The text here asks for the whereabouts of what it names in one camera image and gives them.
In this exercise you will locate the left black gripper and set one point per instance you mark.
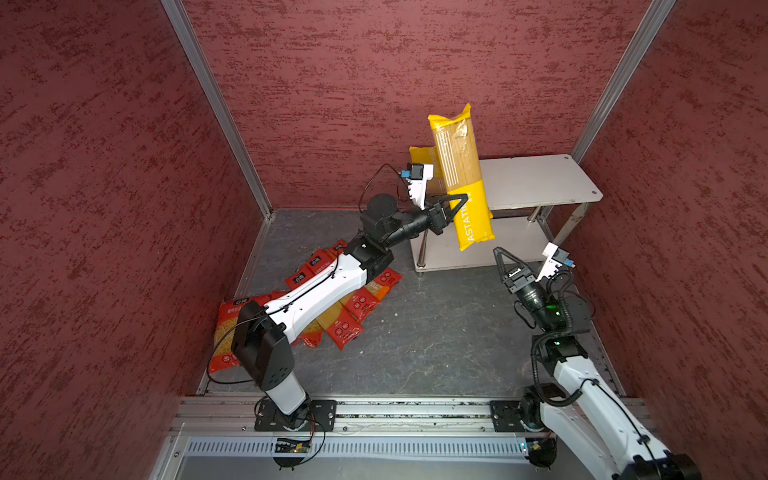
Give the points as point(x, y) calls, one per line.
point(436, 213)

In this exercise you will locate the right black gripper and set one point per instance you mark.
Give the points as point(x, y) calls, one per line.
point(517, 277)

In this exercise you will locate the red spaghetti bag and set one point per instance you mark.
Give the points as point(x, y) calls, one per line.
point(360, 304)
point(389, 278)
point(339, 325)

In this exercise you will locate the red spaghetti bag front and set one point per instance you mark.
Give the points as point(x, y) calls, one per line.
point(339, 325)

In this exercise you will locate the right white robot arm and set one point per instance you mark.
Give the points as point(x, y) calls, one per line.
point(569, 397)

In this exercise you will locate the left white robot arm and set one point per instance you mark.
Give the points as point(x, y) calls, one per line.
point(263, 335)

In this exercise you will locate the white two-tier shelf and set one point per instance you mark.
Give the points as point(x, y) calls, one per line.
point(518, 190)

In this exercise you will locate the orange pasta bag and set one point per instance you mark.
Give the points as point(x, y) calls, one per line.
point(377, 290)

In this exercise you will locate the small red macaroni bag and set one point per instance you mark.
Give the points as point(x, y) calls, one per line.
point(311, 336)

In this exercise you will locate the large red macaroni bag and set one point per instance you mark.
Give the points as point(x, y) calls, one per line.
point(222, 357)

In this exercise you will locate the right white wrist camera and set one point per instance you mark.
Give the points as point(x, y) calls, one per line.
point(556, 259)

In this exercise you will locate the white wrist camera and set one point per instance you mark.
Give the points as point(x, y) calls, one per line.
point(556, 259)
point(417, 176)

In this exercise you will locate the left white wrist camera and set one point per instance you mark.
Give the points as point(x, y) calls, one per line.
point(417, 176)

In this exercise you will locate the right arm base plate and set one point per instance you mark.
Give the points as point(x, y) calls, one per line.
point(507, 415)

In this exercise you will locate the right circuit board with wires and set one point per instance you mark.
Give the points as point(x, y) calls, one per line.
point(541, 452)

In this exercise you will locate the circuit board with wires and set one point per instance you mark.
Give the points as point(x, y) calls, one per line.
point(291, 453)
point(541, 452)

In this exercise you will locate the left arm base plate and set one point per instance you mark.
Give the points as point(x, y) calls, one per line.
point(269, 418)

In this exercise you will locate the left circuit board with wires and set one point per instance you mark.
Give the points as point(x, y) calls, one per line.
point(291, 453)

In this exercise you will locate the right aluminium corner post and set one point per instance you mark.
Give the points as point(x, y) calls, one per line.
point(647, 30)

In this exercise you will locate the aluminium corner post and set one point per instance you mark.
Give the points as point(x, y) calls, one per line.
point(647, 30)
point(189, 41)

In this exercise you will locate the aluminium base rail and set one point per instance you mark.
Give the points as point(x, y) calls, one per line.
point(355, 415)

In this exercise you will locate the left aluminium corner post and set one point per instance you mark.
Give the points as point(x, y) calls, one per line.
point(189, 41)

